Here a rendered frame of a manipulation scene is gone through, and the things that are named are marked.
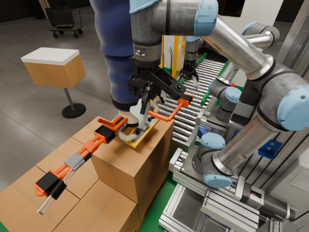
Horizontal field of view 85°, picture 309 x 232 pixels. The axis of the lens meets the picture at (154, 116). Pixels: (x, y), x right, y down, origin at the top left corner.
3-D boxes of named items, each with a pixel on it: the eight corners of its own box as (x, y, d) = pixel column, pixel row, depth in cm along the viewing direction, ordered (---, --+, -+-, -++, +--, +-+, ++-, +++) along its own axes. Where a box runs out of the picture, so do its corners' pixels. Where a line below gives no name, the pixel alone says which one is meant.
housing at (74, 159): (77, 156, 89) (74, 151, 86) (86, 162, 87) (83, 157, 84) (66, 166, 85) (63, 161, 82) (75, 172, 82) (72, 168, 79)
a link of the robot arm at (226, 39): (290, 68, 62) (187, -25, 48) (308, 83, 54) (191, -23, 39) (262, 89, 69) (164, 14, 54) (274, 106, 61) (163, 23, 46)
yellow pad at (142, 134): (151, 113, 131) (151, 108, 128) (162, 118, 127) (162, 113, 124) (123, 142, 109) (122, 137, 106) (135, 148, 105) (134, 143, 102)
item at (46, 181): (54, 174, 81) (50, 168, 78) (64, 182, 78) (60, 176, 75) (37, 188, 76) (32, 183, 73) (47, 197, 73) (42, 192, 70)
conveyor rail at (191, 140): (230, 70, 329) (232, 60, 316) (232, 70, 327) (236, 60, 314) (183, 154, 180) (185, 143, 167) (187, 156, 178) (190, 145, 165)
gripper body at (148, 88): (142, 85, 58) (140, 49, 50) (164, 92, 55) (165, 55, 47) (128, 96, 53) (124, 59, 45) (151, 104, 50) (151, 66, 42)
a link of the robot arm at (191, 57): (187, 48, 101) (200, 50, 98) (186, 55, 104) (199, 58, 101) (182, 52, 96) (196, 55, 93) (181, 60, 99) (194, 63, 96)
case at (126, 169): (138, 134, 183) (135, 105, 157) (171, 148, 168) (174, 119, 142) (99, 179, 144) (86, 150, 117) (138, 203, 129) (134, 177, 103)
